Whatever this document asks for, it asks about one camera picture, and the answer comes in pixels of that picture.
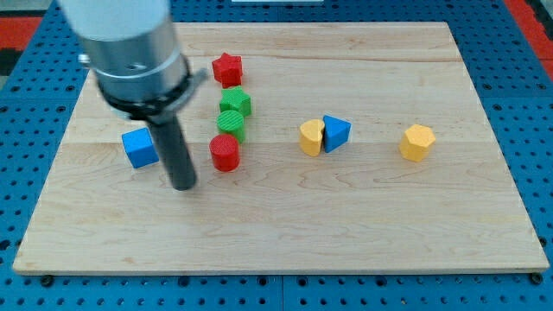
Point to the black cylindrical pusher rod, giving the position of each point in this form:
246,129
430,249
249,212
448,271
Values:
173,152

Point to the green cylinder block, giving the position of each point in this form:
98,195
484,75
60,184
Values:
232,123

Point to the green star block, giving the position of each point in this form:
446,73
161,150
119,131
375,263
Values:
235,99

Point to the red cylinder block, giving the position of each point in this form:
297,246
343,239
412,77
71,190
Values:
224,149

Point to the red star block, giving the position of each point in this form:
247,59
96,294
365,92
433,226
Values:
228,70

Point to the yellow heart block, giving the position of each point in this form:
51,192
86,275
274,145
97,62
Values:
311,136

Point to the light wooden board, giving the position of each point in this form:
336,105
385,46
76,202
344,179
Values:
360,210

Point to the yellow hexagon block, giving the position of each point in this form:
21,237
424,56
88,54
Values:
416,143

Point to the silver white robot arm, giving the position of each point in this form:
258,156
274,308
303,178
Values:
131,47

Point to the blue cube block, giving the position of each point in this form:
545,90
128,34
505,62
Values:
139,148

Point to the blue triangle block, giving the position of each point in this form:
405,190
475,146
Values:
336,133

